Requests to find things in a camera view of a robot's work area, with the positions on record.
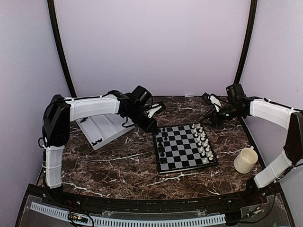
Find black white chess board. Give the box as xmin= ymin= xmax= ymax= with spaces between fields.
xmin=153 ymin=124 xmax=218 ymax=175

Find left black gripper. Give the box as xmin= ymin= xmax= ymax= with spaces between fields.
xmin=125 ymin=106 xmax=158 ymax=133

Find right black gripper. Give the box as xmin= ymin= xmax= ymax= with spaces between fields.
xmin=200 ymin=104 xmax=244 ymax=128

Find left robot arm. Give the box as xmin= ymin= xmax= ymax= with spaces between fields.
xmin=38 ymin=86 xmax=165 ymax=206

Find right black frame post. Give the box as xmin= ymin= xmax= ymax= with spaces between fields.
xmin=233 ymin=0 xmax=258 ymax=84

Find cream ribbed mug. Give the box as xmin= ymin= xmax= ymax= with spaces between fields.
xmin=233 ymin=146 xmax=258 ymax=174

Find white plastic tray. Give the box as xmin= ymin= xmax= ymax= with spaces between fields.
xmin=76 ymin=114 xmax=134 ymax=150

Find black front rail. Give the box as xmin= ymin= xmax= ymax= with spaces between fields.
xmin=23 ymin=183 xmax=282 ymax=213

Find white chess pieces row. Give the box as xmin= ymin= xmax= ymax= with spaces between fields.
xmin=191 ymin=123 xmax=215 ymax=164

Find black pieces pile in tray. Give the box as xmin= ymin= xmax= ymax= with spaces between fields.
xmin=91 ymin=138 xmax=103 ymax=146

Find white cable duct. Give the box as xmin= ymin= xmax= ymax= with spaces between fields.
xmin=30 ymin=202 xmax=226 ymax=227

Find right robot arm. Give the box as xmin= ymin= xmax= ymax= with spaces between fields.
xmin=200 ymin=84 xmax=303 ymax=205

